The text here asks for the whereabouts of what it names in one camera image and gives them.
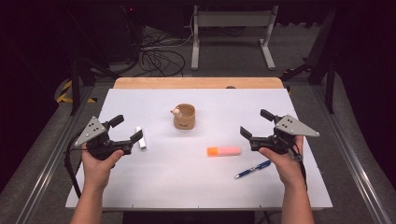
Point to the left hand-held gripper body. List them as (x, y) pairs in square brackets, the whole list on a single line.
[(93, 132)]

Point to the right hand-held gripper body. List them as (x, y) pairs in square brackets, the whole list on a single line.
[(292, 127)]

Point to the orange pink highlighter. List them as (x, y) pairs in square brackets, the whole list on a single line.
[(224, 151)]

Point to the blue pen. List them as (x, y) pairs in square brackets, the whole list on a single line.
[(252, 169)]

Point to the tan bear pen holder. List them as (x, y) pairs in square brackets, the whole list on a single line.
[(185, 119)]

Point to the person's left hand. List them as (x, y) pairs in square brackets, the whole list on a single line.
[(98, 168)]

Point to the person's right hand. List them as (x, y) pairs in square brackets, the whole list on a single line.
[(285, 166)]

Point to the yellow black striped tape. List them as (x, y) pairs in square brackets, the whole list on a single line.
[(63, 95)]

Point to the black metal stand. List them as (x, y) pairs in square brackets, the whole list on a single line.
[(329, 84), (74, 84)]

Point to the black equipment box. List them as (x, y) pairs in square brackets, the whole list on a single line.
[(121, 34)]

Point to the white metal stand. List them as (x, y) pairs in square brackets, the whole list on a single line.
[(233, 19)]

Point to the aluminium rail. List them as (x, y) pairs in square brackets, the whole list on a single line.
[(46, 168), (351, 161)]

